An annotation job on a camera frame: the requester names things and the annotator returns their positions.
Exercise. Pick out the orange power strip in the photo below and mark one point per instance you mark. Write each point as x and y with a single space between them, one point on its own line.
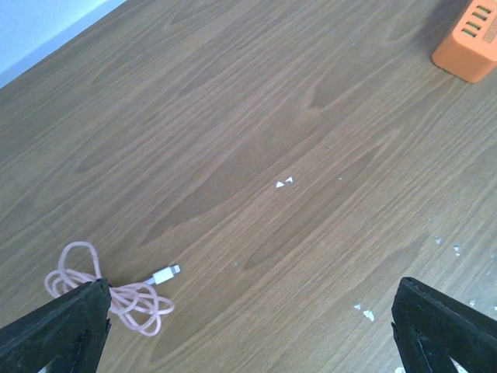
468 51

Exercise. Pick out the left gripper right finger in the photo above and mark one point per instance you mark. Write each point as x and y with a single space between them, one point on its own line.
433 331

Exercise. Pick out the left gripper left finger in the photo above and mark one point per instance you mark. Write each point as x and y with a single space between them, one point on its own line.
67 334

